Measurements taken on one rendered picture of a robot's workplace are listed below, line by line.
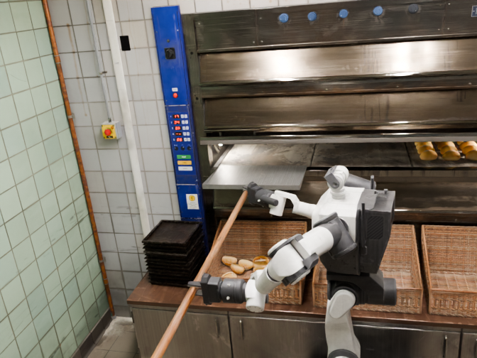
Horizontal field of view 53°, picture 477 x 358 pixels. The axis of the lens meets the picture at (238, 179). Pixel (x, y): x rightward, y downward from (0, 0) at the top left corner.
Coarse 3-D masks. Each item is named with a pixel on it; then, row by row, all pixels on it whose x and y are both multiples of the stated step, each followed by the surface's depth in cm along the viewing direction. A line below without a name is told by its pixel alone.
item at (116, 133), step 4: (104, 124) 292; (108, 124) 292; (112, 124) 291; (116, 124) 293; (120, 124) 297; (104, 128) 293; (108, 128) 292; (116, 128) 293; (120, 128) 297; (112, 132) 293; (116, 132) 293; (120, 132) 297; (104, 136) 295; (108, 136) 294; (112, 136) 294; (116, 136) 294; (120, 136) 297
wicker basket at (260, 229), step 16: (224, 224) 303; (240, 224) 301; (256, 224) 299; (272, 224) 297; (288, 224) 294; (304, 224) 292; (224, 240) 304; (240, 240) 302; (256, 240) 300; (272, 240) 298; (240, 256) 304; (256, 256) 301; (208, 272) 275; (224, 272) 295; (288, 288) 257; (304, 288) 272
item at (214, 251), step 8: (240, 200) 242; (240, 208) 236; (232, 216) 226; (224, 232) 213; (216, 240) 207; (216, 248) 201; (208, 256) 194; (208, 264) 190; (200, 272) 184; (200, 280) 180; (192, 288) 175; (192, 296) 172; (184, 304) 166; (176, 312) 163; (184, 312) 164; (176, 320) 159; (168, 328) 155; (176, 328) 157; (168, 336) 152; (160, 344) 149; (168, 344) 151; (160, 352) 146
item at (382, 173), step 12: (216, 168) 297; (312, 168) 283; (324, 168) 281; (348, 168) 278; (360, 168) 277; (372, 168) 275; (384, 168) 273; (396, 168) 272; (408, 168) 270; (420, 168) 269; (432, 168) 267; (444, 168) 266; (456, 168) 264; (468, 168) 263
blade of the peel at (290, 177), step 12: (228, 168) 294; (240, 168) 292; (252, 168) 291; (264, 168) 289; (276, 168) 287; (288, 168) 285; (300, 168) 283; (216, 180) 278; (228, 180) 276; (240, 180) 274; (252, 180) 273; (264, 180) 271; (276, 180) 269; (288, 180) 268; (300, 180) 266
